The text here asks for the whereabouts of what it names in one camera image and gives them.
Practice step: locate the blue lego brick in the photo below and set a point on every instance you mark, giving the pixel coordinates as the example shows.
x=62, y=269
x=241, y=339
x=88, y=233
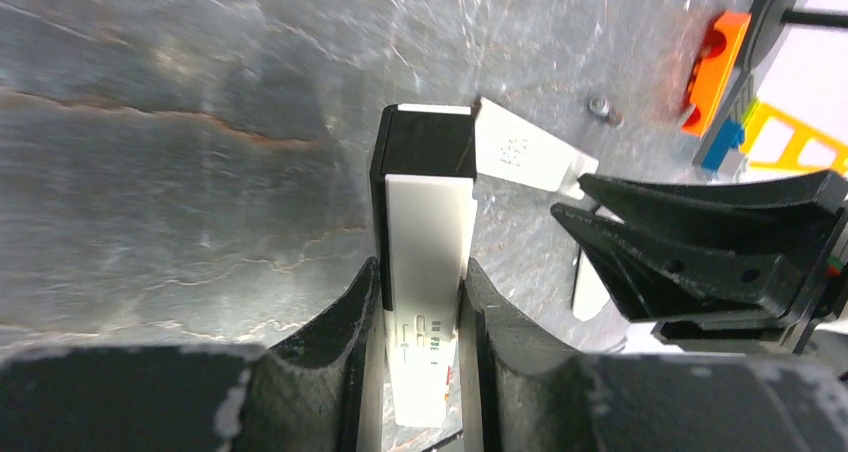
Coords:
x=716, y=147

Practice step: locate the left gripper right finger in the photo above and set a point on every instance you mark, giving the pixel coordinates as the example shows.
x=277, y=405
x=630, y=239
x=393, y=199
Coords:
x=522, y=389

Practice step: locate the yellow lego piece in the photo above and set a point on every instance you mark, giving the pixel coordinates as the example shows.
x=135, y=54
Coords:
x=777, y=141

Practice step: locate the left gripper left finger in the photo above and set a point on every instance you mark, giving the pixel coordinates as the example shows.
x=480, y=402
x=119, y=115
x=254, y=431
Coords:
x=321, y=388

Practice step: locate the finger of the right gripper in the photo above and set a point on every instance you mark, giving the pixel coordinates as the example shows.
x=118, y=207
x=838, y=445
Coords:
x=715, y=197
x=762, y=266

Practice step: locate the black AAA battery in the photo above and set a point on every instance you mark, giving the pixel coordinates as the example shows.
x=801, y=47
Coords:
x=601, y=108

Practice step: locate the green lego brick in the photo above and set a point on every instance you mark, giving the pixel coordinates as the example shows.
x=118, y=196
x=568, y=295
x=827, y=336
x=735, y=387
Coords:
x=750, y=112

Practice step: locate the white remote battery cover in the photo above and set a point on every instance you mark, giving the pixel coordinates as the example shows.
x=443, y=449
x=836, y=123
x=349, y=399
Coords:
x=513, y=149

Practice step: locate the orange plastic basket piece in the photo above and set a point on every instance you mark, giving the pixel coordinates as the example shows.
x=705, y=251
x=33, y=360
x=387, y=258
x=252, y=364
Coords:
x=712, y=69

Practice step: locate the white remote control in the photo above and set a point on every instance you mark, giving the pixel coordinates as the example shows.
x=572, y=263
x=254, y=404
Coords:
x=421, y=177

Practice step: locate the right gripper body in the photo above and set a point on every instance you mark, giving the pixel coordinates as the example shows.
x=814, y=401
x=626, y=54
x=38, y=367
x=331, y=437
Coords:
x=762, y=330

